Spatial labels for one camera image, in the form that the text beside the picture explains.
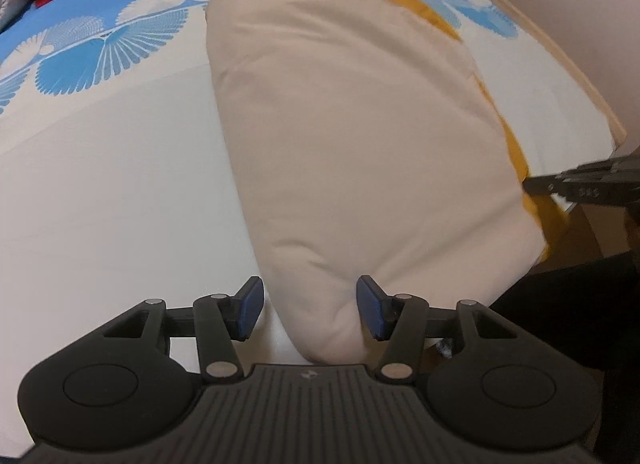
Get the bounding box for blue and white bed sheet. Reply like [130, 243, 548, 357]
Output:
[0, 0, 621, 460]

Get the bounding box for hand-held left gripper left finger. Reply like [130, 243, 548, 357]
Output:
[101, 276, 265, 386]

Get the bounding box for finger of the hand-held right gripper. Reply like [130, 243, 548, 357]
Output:
[523, 171, 569, 198]

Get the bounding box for beige and mustard hoodie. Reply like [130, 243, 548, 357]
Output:
[205, 0, 571, 365]

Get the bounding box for wooden bed frame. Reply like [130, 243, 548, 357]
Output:
[437, 0, 629, 152]

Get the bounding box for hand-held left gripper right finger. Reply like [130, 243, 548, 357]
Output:
[356, 275, 522, 386]

